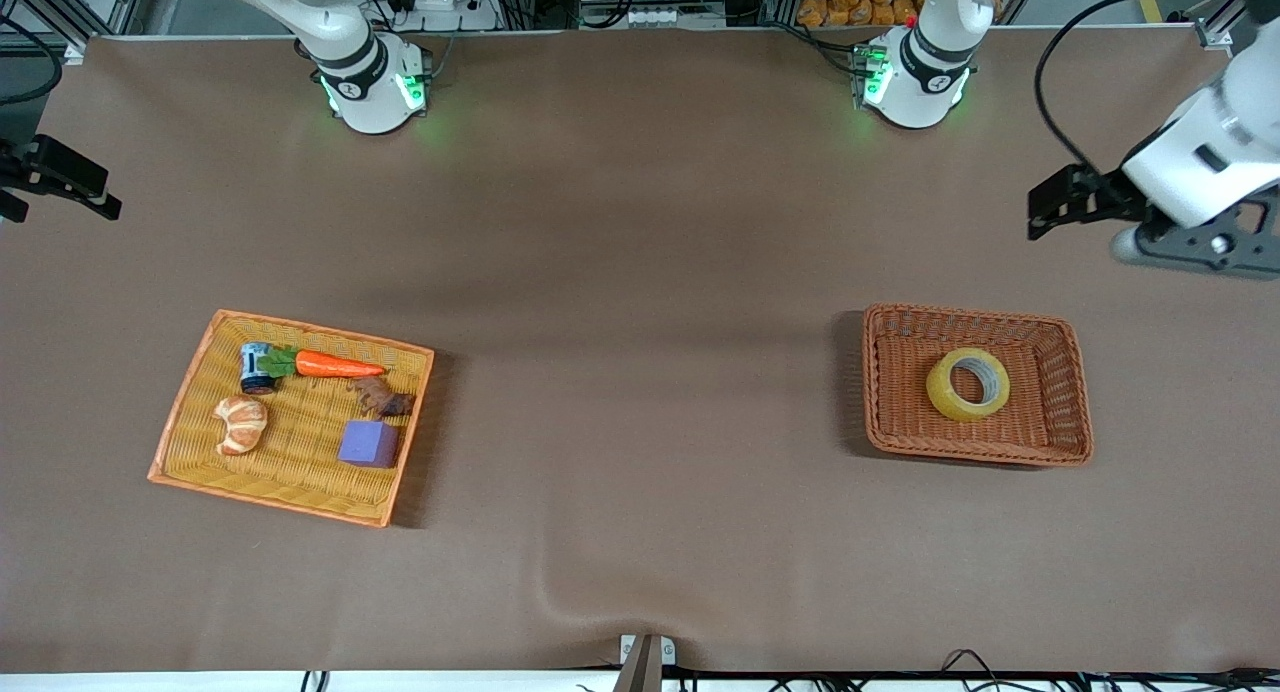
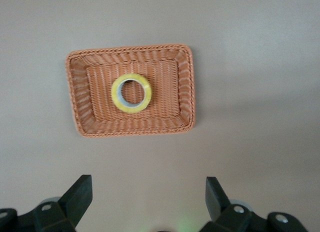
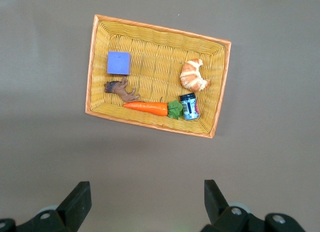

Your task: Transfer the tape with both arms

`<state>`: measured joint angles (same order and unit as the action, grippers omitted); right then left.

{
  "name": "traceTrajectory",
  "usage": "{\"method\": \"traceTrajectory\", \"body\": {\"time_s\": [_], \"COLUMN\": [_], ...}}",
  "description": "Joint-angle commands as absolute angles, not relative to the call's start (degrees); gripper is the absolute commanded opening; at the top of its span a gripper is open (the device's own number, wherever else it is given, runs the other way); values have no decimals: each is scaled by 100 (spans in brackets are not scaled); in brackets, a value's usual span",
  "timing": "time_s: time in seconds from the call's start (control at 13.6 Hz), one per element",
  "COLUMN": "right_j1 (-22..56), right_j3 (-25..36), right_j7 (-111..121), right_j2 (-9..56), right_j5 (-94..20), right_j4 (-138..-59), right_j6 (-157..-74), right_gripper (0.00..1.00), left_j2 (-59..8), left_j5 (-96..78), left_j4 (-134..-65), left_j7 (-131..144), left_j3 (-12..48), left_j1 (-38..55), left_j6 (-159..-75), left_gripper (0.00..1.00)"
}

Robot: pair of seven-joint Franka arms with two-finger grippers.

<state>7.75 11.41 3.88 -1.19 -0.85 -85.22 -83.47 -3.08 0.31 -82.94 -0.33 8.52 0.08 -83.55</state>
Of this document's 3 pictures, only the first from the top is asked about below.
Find black floor cables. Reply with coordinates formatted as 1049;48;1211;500
680;649;1280;692

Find yellow wicker basket orange rim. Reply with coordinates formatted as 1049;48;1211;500
148;309;436;528

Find orange toy carrot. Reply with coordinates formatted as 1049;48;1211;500
258;345;387;380

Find white power strip with plugs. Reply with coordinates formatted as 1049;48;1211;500
395;0;501;33

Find brown woven wicker basket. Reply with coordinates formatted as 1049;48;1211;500
862;303;1094;468

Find brown toy lion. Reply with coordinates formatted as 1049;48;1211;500
349;376;416;419

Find metal pole bracket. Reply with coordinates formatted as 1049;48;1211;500
618;634;677;692

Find purple foam cube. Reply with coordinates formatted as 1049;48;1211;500
337;419;401;470

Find orange bumpy bag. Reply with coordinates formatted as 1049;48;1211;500
797;0;921;28

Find aluminium profile frame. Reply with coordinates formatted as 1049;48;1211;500
1195;0;1280;63
0;0;151;65

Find small blue white can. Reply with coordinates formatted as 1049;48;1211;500
239;342;273;395

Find yellow tape roll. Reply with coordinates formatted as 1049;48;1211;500
925;347;1011;423

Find brown table cover cloth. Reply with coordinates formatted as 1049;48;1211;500
0;27;1280;673

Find toy croissant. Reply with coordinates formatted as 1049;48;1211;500
213;395;269;457

